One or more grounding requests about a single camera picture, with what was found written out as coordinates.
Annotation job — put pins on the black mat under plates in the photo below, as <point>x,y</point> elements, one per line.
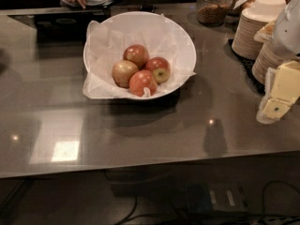
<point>247,66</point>

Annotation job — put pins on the red apple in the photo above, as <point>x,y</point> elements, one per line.
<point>143,84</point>
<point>160,69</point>
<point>136,54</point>

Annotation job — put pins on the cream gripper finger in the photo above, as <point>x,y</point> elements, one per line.
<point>265,33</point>
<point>282,90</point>

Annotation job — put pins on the red apple at front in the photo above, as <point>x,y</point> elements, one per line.
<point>143,84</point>

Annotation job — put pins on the red apple at back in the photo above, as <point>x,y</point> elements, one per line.
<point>136,54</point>

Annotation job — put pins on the white foam bowl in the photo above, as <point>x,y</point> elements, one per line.
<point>267,9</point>

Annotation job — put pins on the glass jar with cereal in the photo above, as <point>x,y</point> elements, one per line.
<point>212,12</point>

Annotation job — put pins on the front stack of paper plates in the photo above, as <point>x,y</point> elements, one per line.
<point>265,60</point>

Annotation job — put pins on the yellowish apple at left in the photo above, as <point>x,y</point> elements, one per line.
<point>122,71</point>

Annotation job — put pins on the white paper liner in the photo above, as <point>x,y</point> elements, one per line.
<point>103,47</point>

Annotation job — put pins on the stack of paper plates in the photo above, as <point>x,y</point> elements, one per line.
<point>265,60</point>
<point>244,43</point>

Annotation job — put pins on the rear stack of paper plates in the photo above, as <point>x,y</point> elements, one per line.
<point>244,43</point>

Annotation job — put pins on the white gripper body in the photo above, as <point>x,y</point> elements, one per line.
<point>288,32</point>

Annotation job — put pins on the red apple at right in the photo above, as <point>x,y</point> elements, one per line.
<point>160,69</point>

